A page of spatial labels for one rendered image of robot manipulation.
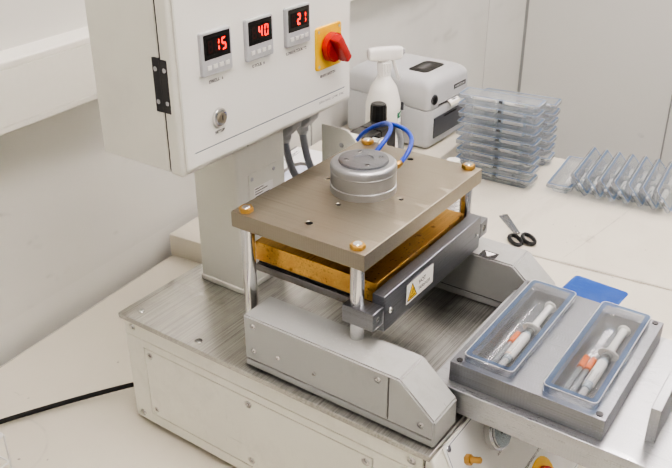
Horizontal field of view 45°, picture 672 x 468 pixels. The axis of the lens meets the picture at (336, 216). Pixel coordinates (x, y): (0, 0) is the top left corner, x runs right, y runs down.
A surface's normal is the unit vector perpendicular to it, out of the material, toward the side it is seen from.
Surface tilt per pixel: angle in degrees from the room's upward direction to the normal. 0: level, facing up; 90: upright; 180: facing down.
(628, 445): 0
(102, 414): 0
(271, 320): 0
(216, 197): 90
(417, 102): 87
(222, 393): 90
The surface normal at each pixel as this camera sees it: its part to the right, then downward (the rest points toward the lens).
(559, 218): 0.00, -0.89
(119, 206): 0.87, 0.22
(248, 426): -0.57, 0.37
